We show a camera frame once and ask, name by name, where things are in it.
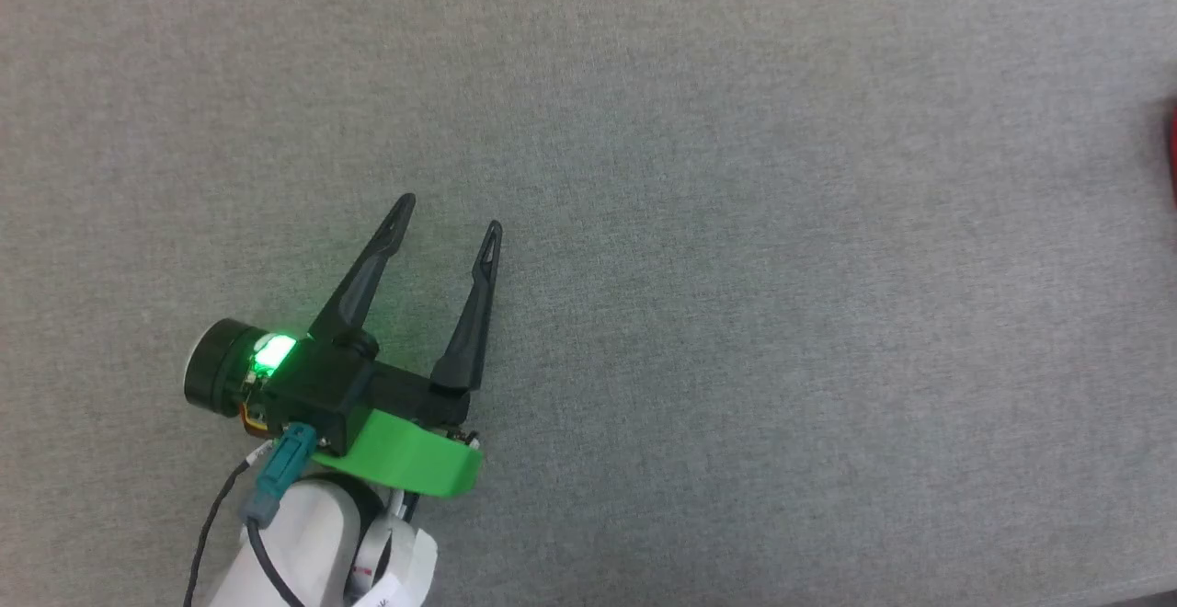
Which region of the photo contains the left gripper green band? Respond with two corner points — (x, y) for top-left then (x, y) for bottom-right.
(184, 192), (504, 500)

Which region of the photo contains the white paper label tag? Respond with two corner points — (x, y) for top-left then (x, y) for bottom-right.
(349, 575), (412, 607)

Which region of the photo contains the black cable with teal plug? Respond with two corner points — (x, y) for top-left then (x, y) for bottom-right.
(242, 423), (319, 607)

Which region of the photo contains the thin black cable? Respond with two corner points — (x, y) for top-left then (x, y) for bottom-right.
(184, 455), (258, 607)

